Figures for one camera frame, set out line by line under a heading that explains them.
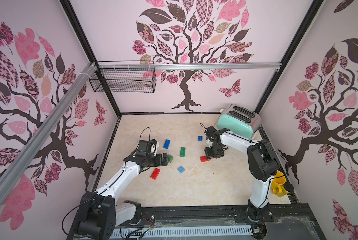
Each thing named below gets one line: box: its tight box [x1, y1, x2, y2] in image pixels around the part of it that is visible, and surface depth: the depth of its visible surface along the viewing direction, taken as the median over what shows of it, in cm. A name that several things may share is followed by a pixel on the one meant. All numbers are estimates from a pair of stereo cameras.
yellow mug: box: [270, 170, 290, 198], surface depth 77 cm
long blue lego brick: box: [163, 139, 171, 149], surface depth 102 cm
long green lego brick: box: [180, 147, 186, 158], surface depth 99 cm
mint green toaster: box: [216, 104, 262, 140], surface depth 96 cm
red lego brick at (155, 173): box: [150, 167, 161, 180], surface depth 89 cm
